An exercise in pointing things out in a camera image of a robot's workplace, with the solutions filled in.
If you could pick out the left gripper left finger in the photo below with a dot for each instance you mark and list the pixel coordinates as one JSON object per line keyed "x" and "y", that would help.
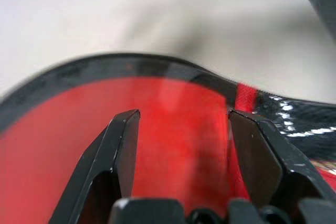
{"x": 105, "y": 155}

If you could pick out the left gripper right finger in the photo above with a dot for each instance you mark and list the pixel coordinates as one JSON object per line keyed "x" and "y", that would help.
{"x": 262, "y": 155}

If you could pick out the red table tennis paddle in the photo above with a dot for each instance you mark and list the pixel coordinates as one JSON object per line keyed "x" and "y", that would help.
{"x": 170, "y": 155}

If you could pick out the black and red paddle case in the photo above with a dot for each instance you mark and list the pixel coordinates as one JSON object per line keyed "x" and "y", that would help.
{"x": 131, "y": 66}

